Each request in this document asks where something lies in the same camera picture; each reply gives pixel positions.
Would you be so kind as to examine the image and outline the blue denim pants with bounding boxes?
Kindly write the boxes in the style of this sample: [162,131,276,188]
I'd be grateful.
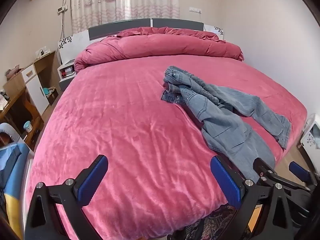
[161,66,292,183]

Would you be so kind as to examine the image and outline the white nightstand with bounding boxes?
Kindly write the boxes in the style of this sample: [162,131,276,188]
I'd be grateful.
[57,61,77,90]

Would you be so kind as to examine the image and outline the grey and white headboard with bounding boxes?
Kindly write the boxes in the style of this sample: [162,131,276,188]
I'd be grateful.
[58,18,224,63]

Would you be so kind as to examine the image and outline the white floral heater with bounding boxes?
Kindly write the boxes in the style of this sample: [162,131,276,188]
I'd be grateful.
[299,114,320,155]

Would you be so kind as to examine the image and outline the chair with blue cloth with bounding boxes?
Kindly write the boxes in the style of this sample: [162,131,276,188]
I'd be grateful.
[0,122,35,230]

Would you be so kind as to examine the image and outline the patterned white curtain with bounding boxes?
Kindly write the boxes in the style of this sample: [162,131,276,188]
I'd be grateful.
[70,0,180,34]

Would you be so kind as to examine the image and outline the bed with pink sheet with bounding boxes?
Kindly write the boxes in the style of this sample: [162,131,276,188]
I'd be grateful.
[24,55,308,240]

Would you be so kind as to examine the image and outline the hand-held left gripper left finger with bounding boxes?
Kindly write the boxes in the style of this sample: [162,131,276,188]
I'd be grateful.
[24,154,109,240]

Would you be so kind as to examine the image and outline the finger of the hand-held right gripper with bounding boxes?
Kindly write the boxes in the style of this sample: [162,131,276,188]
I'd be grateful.
[289,162,319,185]
[253,157,310,193]

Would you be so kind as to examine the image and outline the pink bag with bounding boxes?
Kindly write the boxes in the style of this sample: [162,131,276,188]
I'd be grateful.
[6,66,22,80]

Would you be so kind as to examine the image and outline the wooden desk with white cabinet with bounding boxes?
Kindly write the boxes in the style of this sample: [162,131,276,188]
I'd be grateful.
[0,50,60,145]

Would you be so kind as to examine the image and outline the dark patterned cloth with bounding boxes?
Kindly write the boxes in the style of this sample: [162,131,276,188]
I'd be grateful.
[185,204,242,240]

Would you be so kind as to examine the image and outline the pink duvet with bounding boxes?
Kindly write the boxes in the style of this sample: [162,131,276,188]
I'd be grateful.
[74,26,244,72]

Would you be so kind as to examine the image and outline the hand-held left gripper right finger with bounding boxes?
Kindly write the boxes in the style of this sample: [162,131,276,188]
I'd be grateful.
[210,155,304,240]

